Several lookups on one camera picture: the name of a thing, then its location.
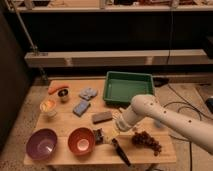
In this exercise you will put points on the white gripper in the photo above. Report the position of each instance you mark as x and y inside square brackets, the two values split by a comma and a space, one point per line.
[124, 122]

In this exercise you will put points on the orange bowl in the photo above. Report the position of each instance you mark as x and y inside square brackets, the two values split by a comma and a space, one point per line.
[81, 141]

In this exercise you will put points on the purple bowl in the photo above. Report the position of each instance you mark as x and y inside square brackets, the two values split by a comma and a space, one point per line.
[41, 144]

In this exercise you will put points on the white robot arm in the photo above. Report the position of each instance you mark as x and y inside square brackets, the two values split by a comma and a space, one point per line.
[141, 106]

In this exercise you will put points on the green plastic tray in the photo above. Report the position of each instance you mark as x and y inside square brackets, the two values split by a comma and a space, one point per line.
[121, 87]

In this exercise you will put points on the small dark toy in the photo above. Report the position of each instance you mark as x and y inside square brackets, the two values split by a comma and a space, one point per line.
[99, 136]

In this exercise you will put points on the brown rectangular block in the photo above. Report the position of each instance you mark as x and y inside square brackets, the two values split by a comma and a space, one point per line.
[102, 117]

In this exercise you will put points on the bunch of dark grapes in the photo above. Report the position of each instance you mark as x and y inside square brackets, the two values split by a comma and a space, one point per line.
[146, 140]

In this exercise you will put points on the wooden table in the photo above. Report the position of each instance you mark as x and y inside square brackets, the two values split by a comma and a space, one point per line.
[64, 122]

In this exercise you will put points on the blue sponge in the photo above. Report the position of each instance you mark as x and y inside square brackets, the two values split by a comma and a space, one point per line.
[81, 108]

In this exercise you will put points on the light blue cloth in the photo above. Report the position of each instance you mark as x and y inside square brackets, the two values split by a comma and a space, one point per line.
[88, 93]

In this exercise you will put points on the small metal cup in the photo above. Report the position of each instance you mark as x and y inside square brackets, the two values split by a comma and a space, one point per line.
[63, 95]

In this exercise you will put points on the clear glass cup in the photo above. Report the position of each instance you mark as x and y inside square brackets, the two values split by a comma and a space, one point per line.
[48, 108]

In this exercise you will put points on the orange carrot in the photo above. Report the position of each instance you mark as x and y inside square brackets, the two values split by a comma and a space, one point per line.
[52, 90]

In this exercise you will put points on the wooden shelf rack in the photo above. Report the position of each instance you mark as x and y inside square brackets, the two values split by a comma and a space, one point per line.
[97, 33]

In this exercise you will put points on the black handled knife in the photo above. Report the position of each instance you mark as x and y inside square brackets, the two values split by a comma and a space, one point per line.
[120, 152]

